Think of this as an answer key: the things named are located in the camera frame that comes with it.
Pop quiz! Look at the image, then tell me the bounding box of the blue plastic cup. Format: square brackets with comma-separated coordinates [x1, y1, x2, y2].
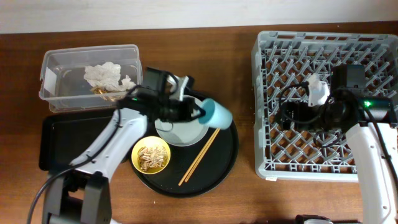
[198, 98, 233, 130]

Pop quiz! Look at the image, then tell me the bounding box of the white napkin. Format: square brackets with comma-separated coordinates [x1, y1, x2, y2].
[83, 62, 136, 91]

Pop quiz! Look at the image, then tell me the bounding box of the gold foil wrapper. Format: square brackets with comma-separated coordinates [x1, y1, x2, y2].
[90, 86, 126, 102]

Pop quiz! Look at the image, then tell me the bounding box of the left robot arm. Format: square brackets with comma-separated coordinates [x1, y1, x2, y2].
[27, 88, 206, 223]

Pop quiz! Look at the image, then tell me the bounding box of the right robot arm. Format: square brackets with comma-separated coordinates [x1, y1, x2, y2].
[278, 93, 397, 223]

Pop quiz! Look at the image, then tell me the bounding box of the grey dishwasher rack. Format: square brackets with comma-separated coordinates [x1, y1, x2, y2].
[251, 31, 397, 182]

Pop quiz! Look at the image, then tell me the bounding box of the wooden chopstick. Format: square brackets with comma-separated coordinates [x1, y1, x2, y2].
[183, 129, 221, 184]
[177, 128, 220, 187]

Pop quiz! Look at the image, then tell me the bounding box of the grey ceramic plate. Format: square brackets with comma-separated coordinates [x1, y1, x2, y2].
[154, 95, 210, 147]

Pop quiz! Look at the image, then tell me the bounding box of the yellow bowl with food scraps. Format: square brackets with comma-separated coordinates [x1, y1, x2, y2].
[131, 136, 171, 175]

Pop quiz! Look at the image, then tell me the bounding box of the round black tray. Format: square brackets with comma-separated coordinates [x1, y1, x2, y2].
[133, 123, 239, 198]

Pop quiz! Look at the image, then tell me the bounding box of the clear plastic bin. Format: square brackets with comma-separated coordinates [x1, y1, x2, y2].
[39, 44, 142, 113]

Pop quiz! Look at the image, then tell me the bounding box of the black rectangular tray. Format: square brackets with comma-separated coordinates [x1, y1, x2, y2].
[39, 109, 114, 171]

